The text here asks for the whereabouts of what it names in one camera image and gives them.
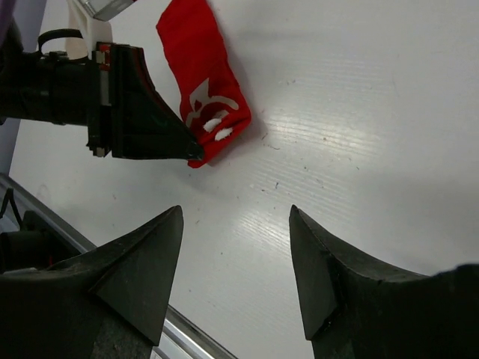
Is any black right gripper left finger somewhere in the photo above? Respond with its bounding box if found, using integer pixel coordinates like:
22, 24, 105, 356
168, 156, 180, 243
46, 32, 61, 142
0, 204, 185, 359

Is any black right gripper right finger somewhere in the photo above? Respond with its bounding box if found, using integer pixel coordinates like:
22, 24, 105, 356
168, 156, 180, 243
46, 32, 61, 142
289, 206, 478, 358

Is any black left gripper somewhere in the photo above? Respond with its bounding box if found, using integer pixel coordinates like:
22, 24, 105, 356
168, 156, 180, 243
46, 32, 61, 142
1, 23, 204, 160

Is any red reindeer sock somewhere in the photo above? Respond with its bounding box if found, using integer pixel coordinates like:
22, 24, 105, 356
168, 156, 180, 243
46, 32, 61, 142
156, 0, 252, 168

